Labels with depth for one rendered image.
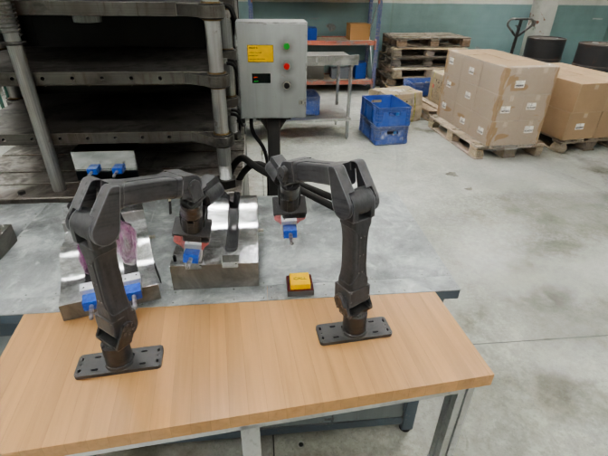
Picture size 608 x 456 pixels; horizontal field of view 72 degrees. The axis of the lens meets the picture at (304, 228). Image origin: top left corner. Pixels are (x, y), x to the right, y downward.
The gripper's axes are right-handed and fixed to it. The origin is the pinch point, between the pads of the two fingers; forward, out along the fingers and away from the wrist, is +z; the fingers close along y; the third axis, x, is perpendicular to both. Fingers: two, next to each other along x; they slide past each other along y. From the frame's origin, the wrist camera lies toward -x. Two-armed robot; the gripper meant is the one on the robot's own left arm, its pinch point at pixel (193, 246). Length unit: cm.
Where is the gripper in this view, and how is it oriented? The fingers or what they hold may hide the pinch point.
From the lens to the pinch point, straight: 126.9
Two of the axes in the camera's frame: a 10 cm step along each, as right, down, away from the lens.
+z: -1.7, 6.3, 7.6
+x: 0.2, 7.7, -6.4
